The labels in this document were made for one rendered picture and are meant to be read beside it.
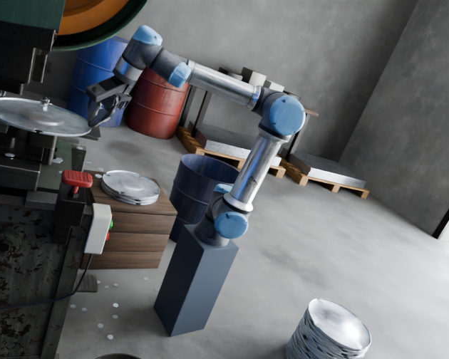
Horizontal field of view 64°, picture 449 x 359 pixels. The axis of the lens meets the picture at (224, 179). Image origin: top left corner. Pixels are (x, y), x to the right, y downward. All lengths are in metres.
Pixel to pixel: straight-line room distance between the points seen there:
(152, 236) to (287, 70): 3.88
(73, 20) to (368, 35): 4.97
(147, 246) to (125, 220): 0.21
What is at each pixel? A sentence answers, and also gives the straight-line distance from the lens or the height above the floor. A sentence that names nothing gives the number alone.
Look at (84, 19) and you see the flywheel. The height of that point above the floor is 1.08.
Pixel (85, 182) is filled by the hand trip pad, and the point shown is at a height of 0.76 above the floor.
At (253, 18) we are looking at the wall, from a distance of 4.96.
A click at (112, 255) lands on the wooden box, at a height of 0.09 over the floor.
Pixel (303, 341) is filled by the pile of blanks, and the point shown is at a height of 0.15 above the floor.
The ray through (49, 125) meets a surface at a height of 0.78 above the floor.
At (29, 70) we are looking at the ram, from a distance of 1.13.
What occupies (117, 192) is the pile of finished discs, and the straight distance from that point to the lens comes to 1.76.
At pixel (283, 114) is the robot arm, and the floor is 1.04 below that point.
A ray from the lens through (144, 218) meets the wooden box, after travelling 1.78.
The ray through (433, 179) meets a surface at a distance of 5.32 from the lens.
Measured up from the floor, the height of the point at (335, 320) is 0.27.
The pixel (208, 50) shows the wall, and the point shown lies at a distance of 4.77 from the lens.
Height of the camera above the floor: 1.15
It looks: 19 degrees down
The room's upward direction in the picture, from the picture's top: 21 degrees clockwise
